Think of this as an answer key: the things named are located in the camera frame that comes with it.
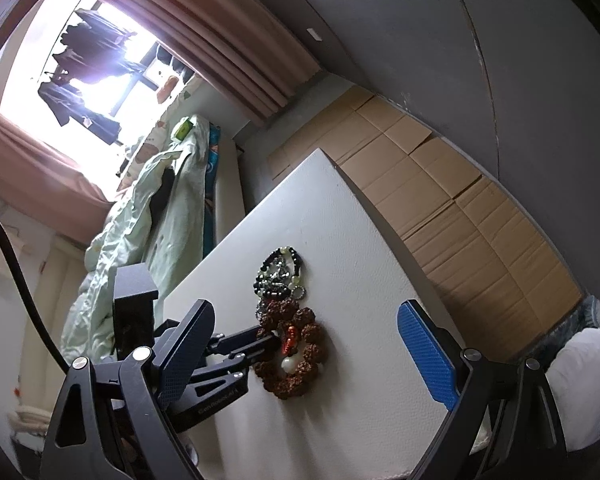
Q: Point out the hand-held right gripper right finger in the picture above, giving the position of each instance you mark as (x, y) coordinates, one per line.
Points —
(425, 355)

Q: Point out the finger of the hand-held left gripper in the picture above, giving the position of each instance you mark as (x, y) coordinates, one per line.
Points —
(225, 367)
(242, 339)

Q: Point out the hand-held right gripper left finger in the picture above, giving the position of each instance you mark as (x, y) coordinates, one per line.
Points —
(184, 345)

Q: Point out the light green blanket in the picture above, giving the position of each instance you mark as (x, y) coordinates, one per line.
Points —
(125, 240)

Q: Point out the blue printed bed sheet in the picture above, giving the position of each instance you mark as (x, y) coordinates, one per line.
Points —
(211, 195)

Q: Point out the flattened cardboard sheets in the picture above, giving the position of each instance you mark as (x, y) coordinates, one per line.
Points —
(460, 220)

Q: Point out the white mattress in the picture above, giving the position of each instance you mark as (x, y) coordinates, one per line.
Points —
(229, 185)

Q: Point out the pink curtain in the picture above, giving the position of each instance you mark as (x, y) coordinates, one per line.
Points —
(45, 180)
(205, 35)

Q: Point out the white cloth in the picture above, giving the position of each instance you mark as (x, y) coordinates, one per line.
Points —
(585, 375)

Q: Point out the printed pillow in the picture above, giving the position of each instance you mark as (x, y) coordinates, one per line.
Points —
(147, 147)

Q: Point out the small green packet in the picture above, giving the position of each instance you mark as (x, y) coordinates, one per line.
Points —
(182, 129)

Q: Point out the hanging dark clothes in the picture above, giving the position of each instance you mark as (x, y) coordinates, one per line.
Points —
(87, 35)

